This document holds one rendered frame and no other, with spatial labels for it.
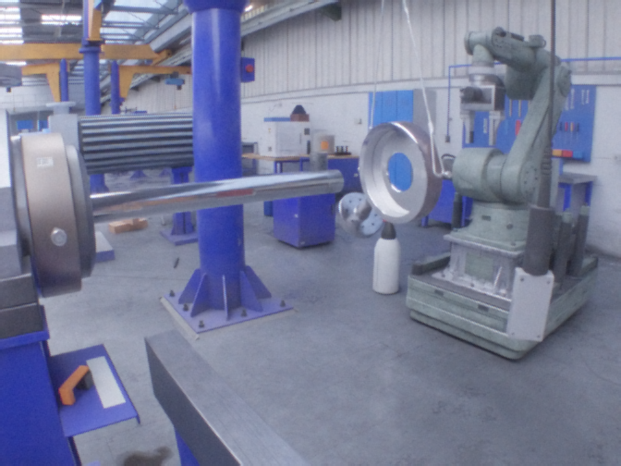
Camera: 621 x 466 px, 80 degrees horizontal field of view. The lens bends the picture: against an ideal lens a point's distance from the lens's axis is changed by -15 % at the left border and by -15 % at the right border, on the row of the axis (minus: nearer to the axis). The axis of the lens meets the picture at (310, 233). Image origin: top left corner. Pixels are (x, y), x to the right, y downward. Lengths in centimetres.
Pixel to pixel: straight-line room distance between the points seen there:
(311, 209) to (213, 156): 187
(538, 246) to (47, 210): 88
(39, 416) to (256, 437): 41
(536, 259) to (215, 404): 56
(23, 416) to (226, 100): 229
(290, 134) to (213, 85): 524
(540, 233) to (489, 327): 184
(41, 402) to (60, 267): 27
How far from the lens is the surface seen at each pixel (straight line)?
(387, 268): 328
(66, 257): 91
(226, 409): 65
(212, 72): 278
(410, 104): 603
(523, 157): 252
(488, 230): 266
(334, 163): 706
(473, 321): 261
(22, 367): 79
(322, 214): 450
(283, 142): 783
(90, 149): 449
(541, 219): 75
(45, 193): 89
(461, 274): 278
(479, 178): 255
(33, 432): 86
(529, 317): 80
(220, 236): 284
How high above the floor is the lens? 126
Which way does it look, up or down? 14 degrees down
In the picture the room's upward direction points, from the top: straight up
